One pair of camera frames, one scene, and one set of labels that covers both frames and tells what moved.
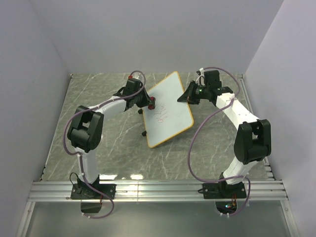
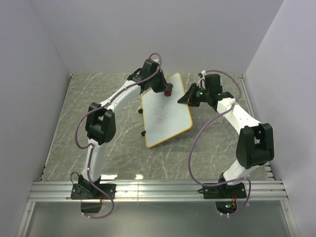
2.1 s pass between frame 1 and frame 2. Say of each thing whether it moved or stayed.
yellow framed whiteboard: stayed
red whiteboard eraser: moved
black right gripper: stayed
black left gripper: moved
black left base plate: stayed
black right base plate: stayed
